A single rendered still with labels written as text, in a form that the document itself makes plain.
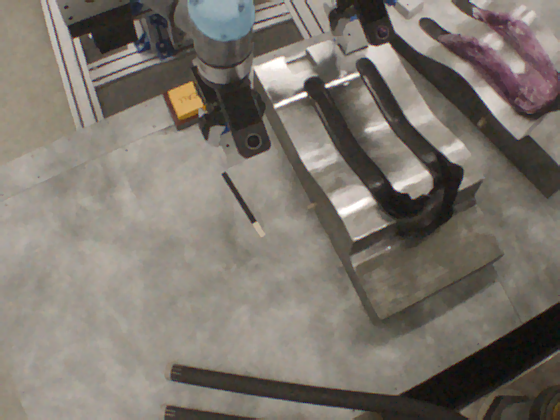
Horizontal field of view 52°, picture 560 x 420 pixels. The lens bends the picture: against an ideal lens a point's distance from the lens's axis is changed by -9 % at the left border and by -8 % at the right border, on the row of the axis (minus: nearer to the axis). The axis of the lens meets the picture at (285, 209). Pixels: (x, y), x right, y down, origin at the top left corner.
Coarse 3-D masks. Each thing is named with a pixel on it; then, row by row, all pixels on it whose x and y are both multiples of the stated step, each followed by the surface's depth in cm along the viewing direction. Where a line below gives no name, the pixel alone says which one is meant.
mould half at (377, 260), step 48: (336, 48) 114; (384, 48) 115; (288, 96) 110; (336, 96) 111; (288, 144) 111; (384, 144) 107; (432, 144) 106; (336, 192) 101; (336, 240) 107; (384, 240) 105; (432, 240) 106; (480, 240) 107; (384, 288) 103; (432, 288) 103
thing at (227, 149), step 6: (222, 132) 101; (228, 132) 100; (222, 138) 99; (228, 138) 99; (222, 144) 99; (228, 144) 99; (234, 144) 99; (222, 150) 99; (228, 150) 99; (234, 150) 99; (222, 156) 102; (228, 156) 99; (234, 156) 100; (240, 156) 101; (228, 162) 101; (234, 162) 102; (240, 162) 103
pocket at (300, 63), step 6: (300, 54) 115; (306, 54) 115; (288, 60) 114; (294, 60) 115; (300, 60) 116; (306, 60) 116; (312, 60) 114; (288, 66) 115; (294, 66) 115; (300, 66) 115; (306, 66) 115; (312, 66) 115; (294, 72) 115; (300, 72) 115
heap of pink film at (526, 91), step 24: (504, 24) 116; (456, 48) 116; (480, 48) 113; (528, 48) 116; (480, 72) 114; (504, 72) 112; (528, 72) 115; (552, 72) 114; (504, 96) 114; (528, 96) 113; (552, 96) 113
